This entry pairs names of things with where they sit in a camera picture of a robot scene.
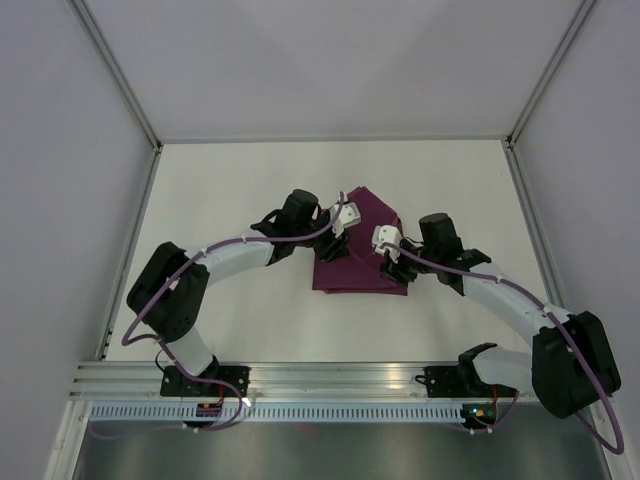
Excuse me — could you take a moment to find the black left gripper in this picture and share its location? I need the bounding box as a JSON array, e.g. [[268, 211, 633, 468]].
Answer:
[[294, 209, 350, 263]]

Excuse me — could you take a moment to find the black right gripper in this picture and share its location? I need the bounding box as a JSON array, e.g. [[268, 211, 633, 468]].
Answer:
[[379, 238, 438, 289]]

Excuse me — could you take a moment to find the purple cloth napkin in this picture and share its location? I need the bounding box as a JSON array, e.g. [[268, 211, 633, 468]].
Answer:
[[312, 186, 407, 296]]

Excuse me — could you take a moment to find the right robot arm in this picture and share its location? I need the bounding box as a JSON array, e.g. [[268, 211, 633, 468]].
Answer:
[[372, 213, 621, 419]]

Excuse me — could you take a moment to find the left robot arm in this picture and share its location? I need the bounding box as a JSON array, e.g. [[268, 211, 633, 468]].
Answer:
[[121, 189, 361, 396]]

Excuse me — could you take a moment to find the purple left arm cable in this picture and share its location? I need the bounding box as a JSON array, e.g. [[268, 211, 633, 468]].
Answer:
[[89, 189, 351, 441]]

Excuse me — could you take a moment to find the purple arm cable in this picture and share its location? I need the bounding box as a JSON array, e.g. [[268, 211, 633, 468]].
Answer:
[[89, 189, 351, 441], [394, 239, 624, 454]]

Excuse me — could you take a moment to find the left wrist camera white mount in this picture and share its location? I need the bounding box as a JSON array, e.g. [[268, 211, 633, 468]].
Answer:
[[329, 202, 362, 237]]

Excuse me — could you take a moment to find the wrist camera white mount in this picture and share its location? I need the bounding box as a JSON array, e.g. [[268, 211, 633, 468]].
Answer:
[[329, 202, 362, 237], [371, 225, 403, 263]]

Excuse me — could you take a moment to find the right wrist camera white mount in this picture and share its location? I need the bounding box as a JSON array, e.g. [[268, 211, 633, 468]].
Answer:
[[371, 225, 403, 263]]

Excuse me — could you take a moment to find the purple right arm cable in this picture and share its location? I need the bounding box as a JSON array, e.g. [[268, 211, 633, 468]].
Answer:
[[394, 239, 624, 454]]

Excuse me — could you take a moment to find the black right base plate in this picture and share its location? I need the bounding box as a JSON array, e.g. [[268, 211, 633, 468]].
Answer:
[[421, 365, 515, 400]]

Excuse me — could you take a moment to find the aluminium front rail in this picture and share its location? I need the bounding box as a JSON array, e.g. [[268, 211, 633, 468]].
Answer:
[[69, 362, 614, 404]]

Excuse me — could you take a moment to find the white slotted cable duct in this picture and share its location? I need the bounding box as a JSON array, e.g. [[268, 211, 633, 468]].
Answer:
[[90, 401, 463, 423]]

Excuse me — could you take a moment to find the aluminium frame post right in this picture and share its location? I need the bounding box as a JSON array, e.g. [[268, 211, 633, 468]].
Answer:
[[503, 0, 599, 150]]

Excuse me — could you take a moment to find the aluminium frame post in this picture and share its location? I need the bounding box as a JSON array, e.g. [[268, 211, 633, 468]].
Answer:
[[67, 0, 162, 153], [503, 0, 599, 150]]

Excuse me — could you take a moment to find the aluminium frame post left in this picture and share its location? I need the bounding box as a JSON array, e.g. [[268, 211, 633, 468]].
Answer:
[[67, 0, 162, 153]]

